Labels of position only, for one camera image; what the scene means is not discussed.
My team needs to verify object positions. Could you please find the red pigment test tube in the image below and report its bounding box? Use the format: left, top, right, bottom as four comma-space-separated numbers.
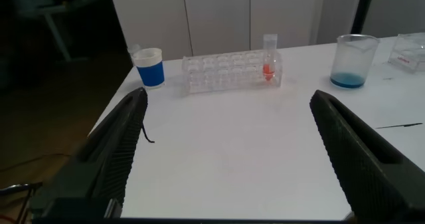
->
262, 33, 278, 82

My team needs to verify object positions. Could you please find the black floor cable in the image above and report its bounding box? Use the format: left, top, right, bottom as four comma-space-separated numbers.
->
0, 152, 72, 173

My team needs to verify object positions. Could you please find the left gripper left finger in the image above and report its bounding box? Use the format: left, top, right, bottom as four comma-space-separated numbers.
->
28, 86, 149, 224

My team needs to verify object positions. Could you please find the white folding partition screen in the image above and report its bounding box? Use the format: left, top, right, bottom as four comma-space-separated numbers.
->
108, 0, 365, 62
361, 0, 425, 39

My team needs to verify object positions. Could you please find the clear acrylic tube rack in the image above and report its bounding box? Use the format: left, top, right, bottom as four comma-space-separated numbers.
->
387, 33, 425, 74
181, 49, 283, 97

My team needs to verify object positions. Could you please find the blue white paper cup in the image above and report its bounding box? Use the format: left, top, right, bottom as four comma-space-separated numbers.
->
131, 47, 165, 90

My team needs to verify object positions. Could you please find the black loose thread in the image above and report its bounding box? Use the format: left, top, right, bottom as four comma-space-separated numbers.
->
141, 122, 155, 144

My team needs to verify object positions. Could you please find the blue pigment test tube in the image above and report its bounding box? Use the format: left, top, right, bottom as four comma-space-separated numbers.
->
127, 43, 143, 56

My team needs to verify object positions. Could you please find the metal floor leg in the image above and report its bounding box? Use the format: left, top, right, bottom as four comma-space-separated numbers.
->
0, 182, 43, 224

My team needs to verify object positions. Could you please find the clear glass beaker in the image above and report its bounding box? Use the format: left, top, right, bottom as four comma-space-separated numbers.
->
329, 33, 381, 90

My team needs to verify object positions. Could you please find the white standing desk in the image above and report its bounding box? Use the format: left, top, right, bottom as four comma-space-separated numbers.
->
16, 0, 110, 64

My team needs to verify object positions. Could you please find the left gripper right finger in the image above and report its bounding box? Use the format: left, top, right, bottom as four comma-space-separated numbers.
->
309, 89, 425, 224

